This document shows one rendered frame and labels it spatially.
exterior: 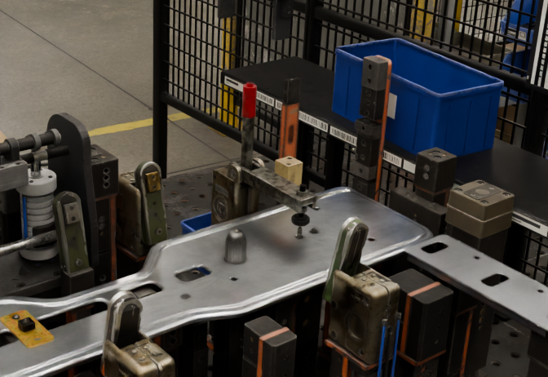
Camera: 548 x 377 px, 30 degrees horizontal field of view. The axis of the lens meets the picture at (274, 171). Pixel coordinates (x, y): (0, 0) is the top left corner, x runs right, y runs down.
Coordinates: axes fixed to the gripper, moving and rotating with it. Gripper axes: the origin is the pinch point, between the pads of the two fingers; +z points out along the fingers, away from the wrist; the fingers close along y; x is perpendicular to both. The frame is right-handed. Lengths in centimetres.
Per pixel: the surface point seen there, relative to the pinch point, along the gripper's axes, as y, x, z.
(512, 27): -74, 165, 43
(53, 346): 19, -46, 31
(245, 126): 0.5, -0.9, 17.1
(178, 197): -60, 28, 61
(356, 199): 9.2, 17.0, 31.3
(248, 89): 0.7, -0.9, 10.8
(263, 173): 4.6, -0.1, 24.0
